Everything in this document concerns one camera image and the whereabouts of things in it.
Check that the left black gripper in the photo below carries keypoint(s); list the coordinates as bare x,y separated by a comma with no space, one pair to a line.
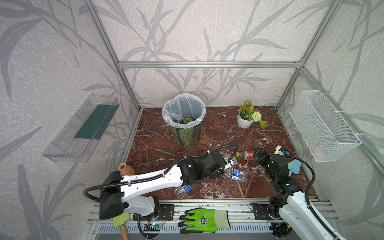
220,166

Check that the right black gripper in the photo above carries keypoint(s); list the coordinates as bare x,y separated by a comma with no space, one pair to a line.
263,156

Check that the yellow cap red label bottle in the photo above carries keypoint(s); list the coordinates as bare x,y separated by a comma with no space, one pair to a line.
246,155

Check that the blue cap blue label bottle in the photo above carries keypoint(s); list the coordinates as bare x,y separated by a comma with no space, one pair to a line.
236,175

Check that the blue cap pepsi bottle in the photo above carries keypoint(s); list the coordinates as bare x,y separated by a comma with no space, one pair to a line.
183,191

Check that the green label drink bottle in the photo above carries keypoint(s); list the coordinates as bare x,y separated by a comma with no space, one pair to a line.
188,120

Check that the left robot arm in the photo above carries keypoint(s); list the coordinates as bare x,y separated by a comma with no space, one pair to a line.
128,194

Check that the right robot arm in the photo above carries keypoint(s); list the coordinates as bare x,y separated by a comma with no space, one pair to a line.
292,204

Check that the green wood-pattern trash bin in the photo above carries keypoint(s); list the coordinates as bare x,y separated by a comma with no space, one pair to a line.
187,137

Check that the clear plastic bin liner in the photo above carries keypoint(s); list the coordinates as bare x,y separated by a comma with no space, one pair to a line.
183,106

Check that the light blue small shovel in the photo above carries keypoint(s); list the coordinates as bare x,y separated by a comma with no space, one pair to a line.
294,167

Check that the white pot with artificial flowers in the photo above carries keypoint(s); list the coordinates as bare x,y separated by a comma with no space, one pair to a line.
247,115

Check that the green and black work glove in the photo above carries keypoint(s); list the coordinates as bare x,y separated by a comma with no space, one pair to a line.
201,220

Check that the small terracotta pot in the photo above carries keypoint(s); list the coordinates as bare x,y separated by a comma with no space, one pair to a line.
126,170

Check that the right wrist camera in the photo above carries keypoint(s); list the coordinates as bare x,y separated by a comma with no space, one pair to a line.
280,150

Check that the right circuit board with wires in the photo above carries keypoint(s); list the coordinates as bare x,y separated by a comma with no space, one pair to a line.
280,230

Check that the circuit board with wires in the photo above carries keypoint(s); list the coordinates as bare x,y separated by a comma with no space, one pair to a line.
156,223
280,230

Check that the white wire mesh basket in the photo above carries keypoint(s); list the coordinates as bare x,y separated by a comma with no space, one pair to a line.
328,136

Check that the left circuit board with wires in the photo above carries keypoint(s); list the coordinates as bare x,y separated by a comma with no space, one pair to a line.
156,223

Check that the clear acrylic wall shelf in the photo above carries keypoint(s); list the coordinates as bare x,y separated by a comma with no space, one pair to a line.
78,139

